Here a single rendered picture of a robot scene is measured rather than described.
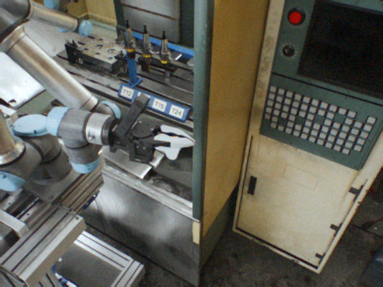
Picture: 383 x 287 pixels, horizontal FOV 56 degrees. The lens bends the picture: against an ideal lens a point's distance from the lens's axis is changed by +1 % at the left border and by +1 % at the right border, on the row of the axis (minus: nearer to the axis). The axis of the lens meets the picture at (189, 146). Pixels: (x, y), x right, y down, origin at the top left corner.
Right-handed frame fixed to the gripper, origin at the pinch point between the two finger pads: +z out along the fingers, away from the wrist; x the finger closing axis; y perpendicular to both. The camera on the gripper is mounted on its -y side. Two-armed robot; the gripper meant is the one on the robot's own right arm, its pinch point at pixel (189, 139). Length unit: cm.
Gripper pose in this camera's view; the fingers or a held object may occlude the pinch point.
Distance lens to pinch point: 81.0
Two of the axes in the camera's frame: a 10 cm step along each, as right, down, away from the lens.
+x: -2.6, 5.8, -7.7
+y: -0.4, 7.9, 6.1
